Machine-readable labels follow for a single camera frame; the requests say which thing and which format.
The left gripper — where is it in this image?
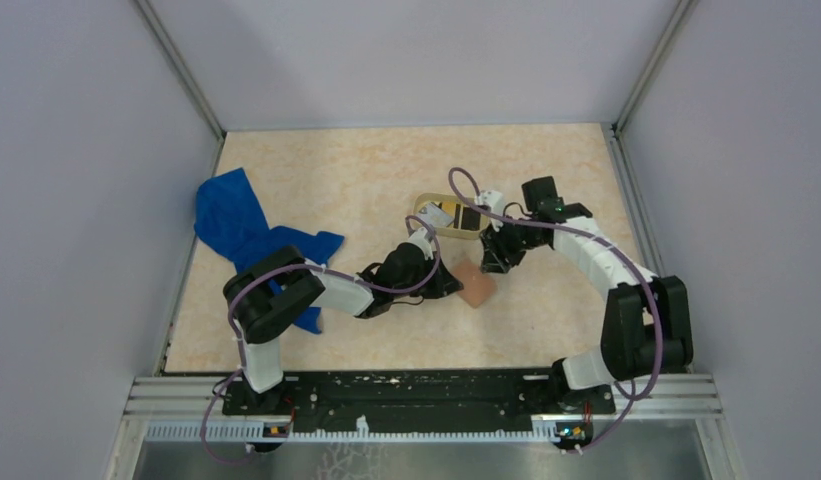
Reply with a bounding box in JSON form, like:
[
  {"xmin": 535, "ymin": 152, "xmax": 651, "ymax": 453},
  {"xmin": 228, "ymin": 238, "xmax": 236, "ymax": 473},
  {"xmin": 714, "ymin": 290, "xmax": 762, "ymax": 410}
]
[{"xmin": 393, "ymin": 251, "xmax": 464, "ymax": 300}]

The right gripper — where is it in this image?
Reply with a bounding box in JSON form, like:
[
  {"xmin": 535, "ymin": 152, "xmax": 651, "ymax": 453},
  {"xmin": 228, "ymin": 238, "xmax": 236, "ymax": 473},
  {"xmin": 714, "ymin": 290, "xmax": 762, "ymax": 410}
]
[{"xmin": 478, "ymin": 213, "xmax": 544, "ymax": 275}]

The tan leather card holder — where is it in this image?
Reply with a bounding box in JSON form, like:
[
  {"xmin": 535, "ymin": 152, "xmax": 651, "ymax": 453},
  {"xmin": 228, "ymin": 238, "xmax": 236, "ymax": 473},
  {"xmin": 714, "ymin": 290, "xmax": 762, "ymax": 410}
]
[{"xmin": 452, "ymin": 259, "xmax": 497, "ymax": 309}]

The beige oval tray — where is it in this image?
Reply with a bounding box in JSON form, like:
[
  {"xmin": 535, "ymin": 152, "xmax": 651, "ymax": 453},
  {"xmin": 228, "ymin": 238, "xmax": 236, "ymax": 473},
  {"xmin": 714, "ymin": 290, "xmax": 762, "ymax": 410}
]
[{"xmin": 413, "ymin": 193, "xmax": 489, "ymax": 240}]

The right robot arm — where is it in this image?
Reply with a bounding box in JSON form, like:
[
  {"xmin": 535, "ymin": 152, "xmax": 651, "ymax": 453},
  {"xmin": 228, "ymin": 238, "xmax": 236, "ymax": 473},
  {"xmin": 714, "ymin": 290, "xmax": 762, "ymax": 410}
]
[{"xmin": 475, "ymin": 177, "xmax": 694, "ymax": 412}]

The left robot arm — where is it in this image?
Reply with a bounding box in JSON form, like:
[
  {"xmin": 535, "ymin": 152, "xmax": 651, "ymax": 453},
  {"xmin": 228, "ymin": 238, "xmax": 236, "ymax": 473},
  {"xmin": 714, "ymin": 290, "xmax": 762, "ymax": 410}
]
[{"xmin": 223, "ymin": 241, "xmax": 464, "ymax": 414}]

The white card in tray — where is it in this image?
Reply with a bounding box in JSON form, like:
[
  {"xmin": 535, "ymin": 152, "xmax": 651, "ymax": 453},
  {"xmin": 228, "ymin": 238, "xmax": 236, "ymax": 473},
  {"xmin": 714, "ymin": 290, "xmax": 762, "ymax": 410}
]
[{"xmin": 417, "ymin": 202, "xmax": 454, "ymax": 228}]

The blue cloth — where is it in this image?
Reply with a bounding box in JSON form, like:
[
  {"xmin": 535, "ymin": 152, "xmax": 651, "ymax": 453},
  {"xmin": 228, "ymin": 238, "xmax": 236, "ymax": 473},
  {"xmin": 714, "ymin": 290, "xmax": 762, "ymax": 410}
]
[{"xmin": 193, "ymin": 168, "xmax": 346, "ymax": 335}]

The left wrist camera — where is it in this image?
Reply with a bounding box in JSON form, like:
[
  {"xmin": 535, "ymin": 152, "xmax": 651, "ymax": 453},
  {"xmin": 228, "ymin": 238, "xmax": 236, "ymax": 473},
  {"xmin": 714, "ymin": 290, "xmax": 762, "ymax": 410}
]
[{"xmin": 406, "ymin": 227, "xmax": 438, "ymax": 260}]

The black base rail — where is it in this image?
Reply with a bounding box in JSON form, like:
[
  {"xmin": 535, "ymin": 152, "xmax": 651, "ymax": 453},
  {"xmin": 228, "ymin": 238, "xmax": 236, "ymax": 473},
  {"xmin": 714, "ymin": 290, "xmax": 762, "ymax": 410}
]
[{"xmin": 222, "ymin": 368, "xmax": 616, "ymax": 434}]

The aluminium frame rail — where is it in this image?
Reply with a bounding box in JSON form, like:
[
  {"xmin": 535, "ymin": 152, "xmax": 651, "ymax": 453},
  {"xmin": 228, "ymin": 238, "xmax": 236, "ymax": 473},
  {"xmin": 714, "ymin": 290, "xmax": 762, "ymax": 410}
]
[{"xmin": 124, "ymin": 374, "xmax": 723, "ymax": 443}]

